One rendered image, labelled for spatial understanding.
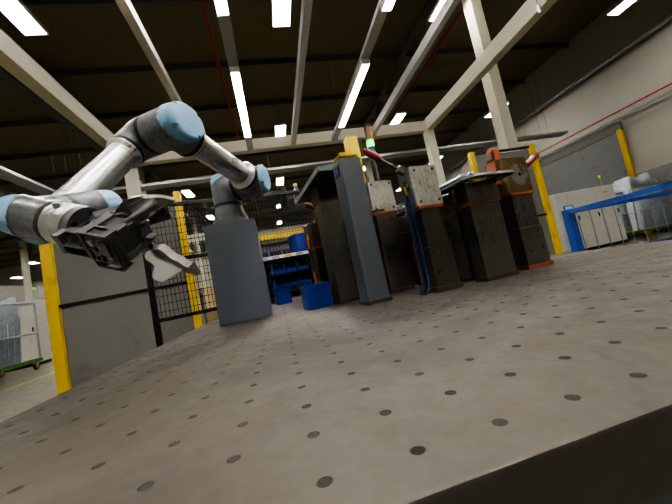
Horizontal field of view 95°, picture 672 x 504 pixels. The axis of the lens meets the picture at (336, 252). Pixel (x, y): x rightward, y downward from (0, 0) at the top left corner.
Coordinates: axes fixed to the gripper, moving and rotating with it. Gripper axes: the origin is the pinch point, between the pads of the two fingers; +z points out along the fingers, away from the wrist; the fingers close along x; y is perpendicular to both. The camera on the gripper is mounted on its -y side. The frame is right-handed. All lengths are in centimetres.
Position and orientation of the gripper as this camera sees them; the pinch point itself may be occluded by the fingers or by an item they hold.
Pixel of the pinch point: (192, 237)
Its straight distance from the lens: 56.6
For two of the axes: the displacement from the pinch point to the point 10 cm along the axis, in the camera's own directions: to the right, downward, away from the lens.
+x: 0.2, -7.8, -6.3
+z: 9.7, 1.6, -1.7
